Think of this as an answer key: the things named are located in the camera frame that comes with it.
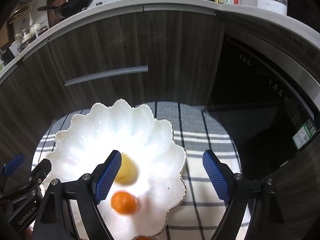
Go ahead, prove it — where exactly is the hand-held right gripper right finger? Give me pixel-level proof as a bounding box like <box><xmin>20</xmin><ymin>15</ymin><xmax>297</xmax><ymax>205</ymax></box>
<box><xmin>202</xmin><ymin>150</ymin><xmax>285</xmax><ymax>240</ymax></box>

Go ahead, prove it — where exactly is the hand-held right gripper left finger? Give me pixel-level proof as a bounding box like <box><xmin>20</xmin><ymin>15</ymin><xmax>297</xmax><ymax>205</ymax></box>
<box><xmin>32</xmin><ymin>150</ymin><xmax>122</xmax><ymax>240</ymax></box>

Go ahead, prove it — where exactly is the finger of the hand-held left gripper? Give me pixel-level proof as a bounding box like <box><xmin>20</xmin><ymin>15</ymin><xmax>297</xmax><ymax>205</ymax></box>
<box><xmin>0</xmin><ymin>154</ymin><xmax>25</xmax><ymax>180</ymax></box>
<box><xmin>10</xmin><ymin>159</ymin><xmax>52</xmax><ymax>200</ymax></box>

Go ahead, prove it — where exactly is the yellow lemon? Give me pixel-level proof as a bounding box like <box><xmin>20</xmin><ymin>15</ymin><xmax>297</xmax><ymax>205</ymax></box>
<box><xmin>114</xmin><ymin>153</ymin><xmax>140</xmax><ymax>184</ymax></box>

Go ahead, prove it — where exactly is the white scalloped bowl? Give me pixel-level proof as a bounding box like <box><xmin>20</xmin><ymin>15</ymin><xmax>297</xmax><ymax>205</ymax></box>
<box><xmin>41</xmin><ymin>99</ymin><xmax>187</xmax><ymax>240</ymax></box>

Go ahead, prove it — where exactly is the grey plaid cloth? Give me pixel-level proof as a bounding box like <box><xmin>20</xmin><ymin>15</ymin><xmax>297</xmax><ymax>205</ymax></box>
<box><xmin>31</xmin><ymin>102</ymin><xmax>252</xmax><ymax>240</ymax></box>

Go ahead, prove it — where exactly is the green white sticker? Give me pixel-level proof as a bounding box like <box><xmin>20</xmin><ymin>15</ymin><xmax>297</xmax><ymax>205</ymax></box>
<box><xmin>292</xmin><ymin>119</ymin><xmax>320</xmax><ymax>151</ymax></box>

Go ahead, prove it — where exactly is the dark wood kitchen cabinet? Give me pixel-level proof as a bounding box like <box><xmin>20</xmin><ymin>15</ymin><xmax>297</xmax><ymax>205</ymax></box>
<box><xmin>0</xmin><ymin>5</ymin><xmax>225</xmax><ymax>173</ymax></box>

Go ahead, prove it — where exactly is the brown cutting board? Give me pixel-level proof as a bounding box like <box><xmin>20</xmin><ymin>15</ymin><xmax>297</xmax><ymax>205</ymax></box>
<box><xmin>46</xmin><ymin>0</ymin><xmax>68</xmax><ymax>28</ymax></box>

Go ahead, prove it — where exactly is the black wok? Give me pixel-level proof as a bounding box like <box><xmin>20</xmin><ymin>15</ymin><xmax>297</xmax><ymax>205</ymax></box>
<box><xmin>37</xmin><ymin>0</ymin><xmax>95</xmax><ymax>18</ymax></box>

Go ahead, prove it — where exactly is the white small appliance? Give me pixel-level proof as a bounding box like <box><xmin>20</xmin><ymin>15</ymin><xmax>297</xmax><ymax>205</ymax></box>
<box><xmin>257</xmin><ymin>0</ymin><xmax>287</xmax><ymax>15</ymax></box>

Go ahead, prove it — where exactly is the grey cabinet handle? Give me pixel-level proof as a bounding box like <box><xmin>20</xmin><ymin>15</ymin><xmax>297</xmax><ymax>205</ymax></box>
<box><xmin>64</xmin><ymin>65</ymin><xmax>148</xmax><ymax>87</ymax></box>

